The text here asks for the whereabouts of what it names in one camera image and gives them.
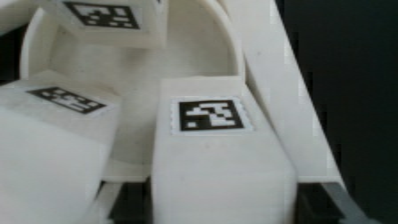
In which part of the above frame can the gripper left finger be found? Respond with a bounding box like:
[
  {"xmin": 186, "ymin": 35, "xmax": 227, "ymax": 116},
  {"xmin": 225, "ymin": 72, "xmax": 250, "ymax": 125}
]
[{"xmin": 86, "ymin": 181, "xmax": 154, "ymax": 224}]

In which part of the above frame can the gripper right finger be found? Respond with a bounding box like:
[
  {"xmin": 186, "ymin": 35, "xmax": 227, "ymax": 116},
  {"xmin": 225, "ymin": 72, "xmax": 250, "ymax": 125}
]
[{"xmin": 292, "ymin": 181, "xmax": 380, "ymax": 224}]

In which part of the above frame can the white round stool seat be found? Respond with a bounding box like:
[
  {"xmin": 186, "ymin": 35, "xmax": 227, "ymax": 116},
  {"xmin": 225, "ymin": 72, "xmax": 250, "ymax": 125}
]
[{"xmin": 19, "ymin": 0, "xmax": 245, "ymax": 182}]

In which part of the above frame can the white U-shaped fence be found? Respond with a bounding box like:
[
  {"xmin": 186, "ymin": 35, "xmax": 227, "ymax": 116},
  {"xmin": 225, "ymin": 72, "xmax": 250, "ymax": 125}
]
[{"xmin": 218, "ymin": 0, "xmax": 344, "ymax": 184}]

